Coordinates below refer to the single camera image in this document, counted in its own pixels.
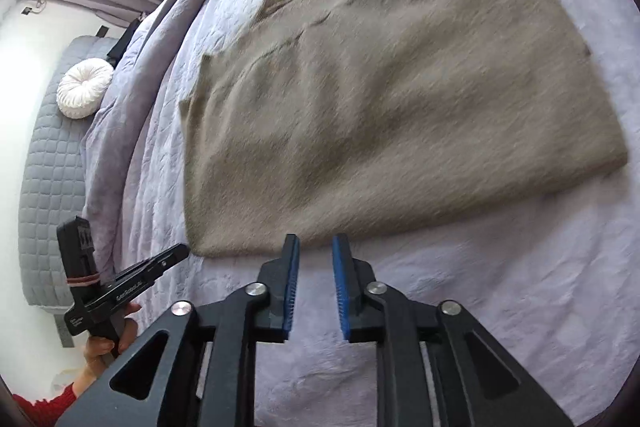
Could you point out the grey quilted headboard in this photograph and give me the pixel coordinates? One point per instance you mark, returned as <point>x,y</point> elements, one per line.
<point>53,188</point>

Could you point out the person's left hand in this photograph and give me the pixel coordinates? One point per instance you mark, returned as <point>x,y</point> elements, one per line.
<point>97,348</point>

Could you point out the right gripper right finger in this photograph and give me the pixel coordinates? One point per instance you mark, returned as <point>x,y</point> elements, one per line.
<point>435,365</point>

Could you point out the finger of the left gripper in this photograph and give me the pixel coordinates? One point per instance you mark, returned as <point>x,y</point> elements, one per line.
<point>142,275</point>

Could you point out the round white pleated cushion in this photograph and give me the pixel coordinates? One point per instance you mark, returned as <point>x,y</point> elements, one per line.
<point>81,90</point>

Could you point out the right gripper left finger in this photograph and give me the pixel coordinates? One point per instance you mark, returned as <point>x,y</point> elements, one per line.
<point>196,366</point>

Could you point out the taupe knit sweater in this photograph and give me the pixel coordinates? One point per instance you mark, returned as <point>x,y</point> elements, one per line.
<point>377,117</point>

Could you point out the red sleeve forearm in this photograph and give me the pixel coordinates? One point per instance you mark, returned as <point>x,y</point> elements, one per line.
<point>45,413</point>

